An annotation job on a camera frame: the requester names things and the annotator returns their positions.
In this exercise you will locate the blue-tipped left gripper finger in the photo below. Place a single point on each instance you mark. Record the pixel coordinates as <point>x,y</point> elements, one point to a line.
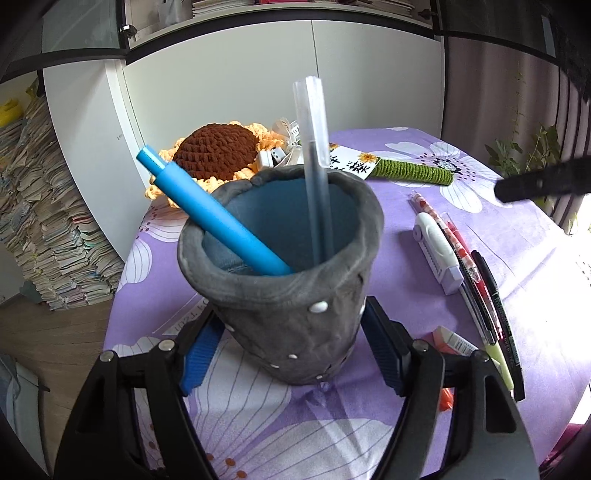
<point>572,177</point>

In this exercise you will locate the grey clay pen holder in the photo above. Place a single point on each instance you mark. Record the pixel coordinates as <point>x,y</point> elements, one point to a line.
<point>301,327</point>

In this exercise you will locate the blue pen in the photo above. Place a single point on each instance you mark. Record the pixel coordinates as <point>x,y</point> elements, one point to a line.
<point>210,215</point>

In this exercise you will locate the translucent grey gel pen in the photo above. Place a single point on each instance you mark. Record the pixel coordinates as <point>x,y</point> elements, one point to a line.
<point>309,103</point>

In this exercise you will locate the orange marker pen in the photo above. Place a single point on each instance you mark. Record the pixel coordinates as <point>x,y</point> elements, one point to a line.
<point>446,400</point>

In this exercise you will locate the green potted plant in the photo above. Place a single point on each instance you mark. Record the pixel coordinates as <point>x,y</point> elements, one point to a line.
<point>508,158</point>

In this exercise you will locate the black marker pen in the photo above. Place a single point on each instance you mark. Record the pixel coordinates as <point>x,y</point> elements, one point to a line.
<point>514,363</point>

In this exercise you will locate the yellow-green highlighter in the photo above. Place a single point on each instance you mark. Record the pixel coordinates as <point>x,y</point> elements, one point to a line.
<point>495,352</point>

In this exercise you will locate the grey upholstered seat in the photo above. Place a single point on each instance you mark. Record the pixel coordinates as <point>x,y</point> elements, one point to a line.
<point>20,402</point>

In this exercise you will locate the purple floral tablecloth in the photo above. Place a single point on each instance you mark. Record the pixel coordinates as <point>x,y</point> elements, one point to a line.
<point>254,427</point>

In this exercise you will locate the red pen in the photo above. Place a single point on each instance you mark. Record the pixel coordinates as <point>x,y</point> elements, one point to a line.
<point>481,285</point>

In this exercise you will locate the small white correction pen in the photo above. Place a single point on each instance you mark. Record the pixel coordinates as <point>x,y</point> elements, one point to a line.
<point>448,341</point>

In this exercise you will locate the grey curtain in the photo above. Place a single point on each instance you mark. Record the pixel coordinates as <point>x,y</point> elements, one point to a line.
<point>496,92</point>

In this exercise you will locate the pink patterned pen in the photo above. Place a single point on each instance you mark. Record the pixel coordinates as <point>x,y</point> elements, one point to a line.
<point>471,274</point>

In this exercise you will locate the right glass cabinet door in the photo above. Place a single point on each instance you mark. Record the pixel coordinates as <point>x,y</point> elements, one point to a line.
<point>553,29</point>

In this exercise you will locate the glass cabinet door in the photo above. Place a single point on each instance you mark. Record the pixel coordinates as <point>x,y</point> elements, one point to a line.
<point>73,31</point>
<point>553,29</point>

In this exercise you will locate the white correction tape dispenser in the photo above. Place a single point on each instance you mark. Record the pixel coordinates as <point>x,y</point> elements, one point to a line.
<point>438,253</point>

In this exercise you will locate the tall pile of books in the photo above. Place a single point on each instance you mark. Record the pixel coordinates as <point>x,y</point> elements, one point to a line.
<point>45,223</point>

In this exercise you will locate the green crocheted stem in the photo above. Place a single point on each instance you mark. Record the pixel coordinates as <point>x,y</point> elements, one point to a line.
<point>412,173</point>

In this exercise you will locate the white flower gift tag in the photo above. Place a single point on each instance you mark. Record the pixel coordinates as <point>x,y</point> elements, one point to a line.
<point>352,161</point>

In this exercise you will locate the crocheted sunflower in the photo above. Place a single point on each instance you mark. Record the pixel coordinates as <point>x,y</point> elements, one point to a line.
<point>218,153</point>

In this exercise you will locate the yellow plush toy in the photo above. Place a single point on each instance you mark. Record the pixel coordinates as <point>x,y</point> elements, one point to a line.
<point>10,112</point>

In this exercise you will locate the white bookshelf cabinet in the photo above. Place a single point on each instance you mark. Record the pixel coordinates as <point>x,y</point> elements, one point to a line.
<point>377,71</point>

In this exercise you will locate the left glass cabinet door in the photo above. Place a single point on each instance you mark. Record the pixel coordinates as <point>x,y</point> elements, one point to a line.
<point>73,31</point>

